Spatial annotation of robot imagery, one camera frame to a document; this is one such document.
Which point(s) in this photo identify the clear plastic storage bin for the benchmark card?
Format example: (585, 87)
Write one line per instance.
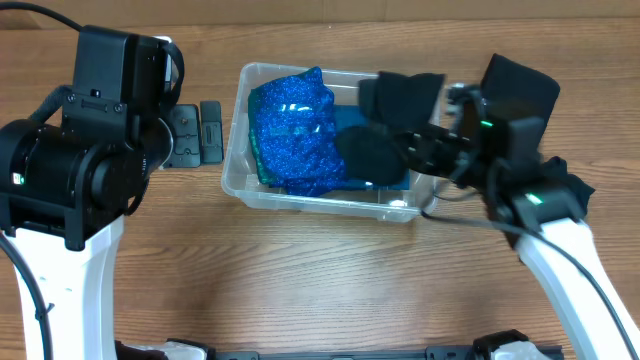
(240, 178)

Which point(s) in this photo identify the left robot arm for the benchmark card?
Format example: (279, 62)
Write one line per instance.
(71, 173)

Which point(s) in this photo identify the large folded black garment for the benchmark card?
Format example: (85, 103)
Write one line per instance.
(508, 82)

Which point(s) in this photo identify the blue denim jeans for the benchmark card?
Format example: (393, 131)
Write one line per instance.
(347, 116)

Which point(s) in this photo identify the blue sequin fabric bundle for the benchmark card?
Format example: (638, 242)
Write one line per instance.
(292, 129)

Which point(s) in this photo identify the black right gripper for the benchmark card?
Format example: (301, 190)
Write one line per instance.
(417, 151)

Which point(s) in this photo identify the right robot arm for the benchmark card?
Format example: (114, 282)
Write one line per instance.
(538, 204)

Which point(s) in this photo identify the small black garment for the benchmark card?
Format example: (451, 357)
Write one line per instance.
(557, 168)

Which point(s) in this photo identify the long black garment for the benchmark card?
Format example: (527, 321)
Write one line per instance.
(372, 153)

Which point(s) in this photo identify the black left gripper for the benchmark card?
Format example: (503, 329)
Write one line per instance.
(191, 152)

